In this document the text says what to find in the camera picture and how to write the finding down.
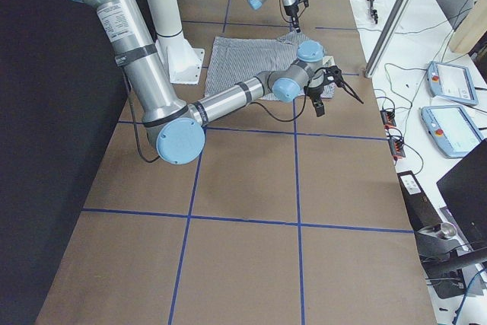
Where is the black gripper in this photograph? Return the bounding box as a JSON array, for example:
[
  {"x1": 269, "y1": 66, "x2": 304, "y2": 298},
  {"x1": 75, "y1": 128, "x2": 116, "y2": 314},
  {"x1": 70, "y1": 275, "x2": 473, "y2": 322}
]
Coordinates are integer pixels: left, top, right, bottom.
[
  {"x1": 306, "y1": 83, "x2": 325, "y2": 117},
  {"x1": 283, "y1": 2, "x2": 301, "y2": 33}
]

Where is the navy white striped polo shirt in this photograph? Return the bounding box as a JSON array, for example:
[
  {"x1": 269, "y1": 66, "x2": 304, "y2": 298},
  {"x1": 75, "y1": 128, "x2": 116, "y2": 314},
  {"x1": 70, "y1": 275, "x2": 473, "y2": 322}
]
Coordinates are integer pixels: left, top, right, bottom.
[{"x1": 204, "y1": 32, "x2": 338, "y2": 102}]

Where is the black orange power strip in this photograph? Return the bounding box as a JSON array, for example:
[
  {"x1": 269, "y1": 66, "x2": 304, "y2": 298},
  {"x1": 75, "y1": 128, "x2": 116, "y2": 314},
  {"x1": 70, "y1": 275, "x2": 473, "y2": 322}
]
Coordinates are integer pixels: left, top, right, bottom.
[{"x1": 380, "y1": 109, "x2": 406, "y2": 161}]

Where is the near blue teach pendant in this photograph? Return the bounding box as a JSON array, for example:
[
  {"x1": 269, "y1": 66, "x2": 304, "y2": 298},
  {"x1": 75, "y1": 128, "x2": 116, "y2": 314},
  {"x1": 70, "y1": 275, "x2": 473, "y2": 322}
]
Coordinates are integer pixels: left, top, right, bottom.
[{"x1": 421, "y1": 105, "x2": 484, "y2": 158}]

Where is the blue teach pendant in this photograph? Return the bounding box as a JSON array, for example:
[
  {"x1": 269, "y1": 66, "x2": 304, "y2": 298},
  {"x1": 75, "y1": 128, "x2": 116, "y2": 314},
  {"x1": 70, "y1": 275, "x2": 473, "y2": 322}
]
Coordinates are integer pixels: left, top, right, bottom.
[
  {"x1": 421, "y1": 105, "x2": 484, "y2": 158},
  {"x1": 427, "y1": 61, "x2": 479, "y2": 107}
]

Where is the far blue teach pendant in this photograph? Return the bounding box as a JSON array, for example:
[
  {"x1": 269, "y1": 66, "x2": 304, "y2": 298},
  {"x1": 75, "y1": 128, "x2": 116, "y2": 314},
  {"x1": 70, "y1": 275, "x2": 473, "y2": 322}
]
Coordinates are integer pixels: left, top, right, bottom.
[{"x1": 427, "y1": 61, "x2": 479, "y2": 107}]

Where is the black box with white label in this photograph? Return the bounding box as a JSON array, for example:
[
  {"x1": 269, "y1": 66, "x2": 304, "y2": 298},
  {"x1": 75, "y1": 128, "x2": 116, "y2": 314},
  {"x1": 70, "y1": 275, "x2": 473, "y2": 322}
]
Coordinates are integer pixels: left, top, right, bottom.
[{"x1": 397, "y1": 170, "x2": 442, "y2": 231}]

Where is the black monitor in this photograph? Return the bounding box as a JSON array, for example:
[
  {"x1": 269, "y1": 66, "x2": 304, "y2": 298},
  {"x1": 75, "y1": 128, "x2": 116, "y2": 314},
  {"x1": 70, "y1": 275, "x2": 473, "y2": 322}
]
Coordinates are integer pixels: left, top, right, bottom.
[{"x1": 437, "y1": 139, "x2": 487, "y2": 242}]

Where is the silver metal cup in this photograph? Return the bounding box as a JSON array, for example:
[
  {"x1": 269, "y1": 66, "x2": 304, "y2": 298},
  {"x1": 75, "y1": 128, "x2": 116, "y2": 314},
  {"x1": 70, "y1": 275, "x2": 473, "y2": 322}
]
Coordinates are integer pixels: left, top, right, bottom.
[{"x1": 437, "y1": 221, "x2": 457, "y2": 240}]

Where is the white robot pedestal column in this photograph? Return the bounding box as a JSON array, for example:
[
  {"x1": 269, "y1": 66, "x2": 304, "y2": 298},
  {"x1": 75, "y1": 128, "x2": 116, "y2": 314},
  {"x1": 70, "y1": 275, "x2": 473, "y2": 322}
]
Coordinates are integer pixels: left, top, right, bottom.
[{"x1": 147, "y1": 0, "x2": 205, "y2": 85}]

